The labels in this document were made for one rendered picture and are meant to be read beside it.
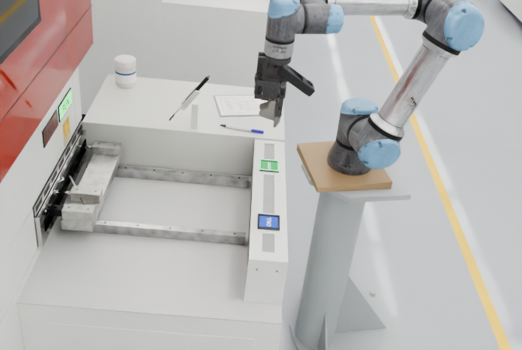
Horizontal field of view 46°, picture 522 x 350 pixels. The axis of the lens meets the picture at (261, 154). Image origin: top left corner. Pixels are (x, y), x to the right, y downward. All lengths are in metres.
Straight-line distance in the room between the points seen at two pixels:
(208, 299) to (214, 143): 0.56
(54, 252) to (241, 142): 0.64
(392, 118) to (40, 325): 1.08
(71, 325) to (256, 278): 0.46
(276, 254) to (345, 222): 0.67
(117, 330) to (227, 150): 0.67
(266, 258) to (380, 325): 1.28
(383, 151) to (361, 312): 0.94
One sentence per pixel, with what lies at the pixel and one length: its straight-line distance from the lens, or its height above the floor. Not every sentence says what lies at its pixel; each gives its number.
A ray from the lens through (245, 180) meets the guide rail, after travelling 1.89.
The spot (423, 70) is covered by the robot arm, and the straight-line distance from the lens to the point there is 1.75.
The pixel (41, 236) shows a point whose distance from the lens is 1.64.
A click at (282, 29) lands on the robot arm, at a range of 1.53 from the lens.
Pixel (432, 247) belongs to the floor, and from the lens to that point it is 3.19.
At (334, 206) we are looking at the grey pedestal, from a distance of 2.07.
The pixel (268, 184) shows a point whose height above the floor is 0.96.
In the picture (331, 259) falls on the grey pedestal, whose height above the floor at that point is 0.48.
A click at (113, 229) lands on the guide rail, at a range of 1.71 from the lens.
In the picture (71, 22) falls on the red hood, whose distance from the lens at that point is 1.59.
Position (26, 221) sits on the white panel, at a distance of 1.56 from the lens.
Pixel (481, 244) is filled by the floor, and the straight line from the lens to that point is 3.33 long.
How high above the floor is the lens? 1.92
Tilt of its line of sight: 32 degrees down
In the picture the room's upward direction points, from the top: 6 degrees clockwise
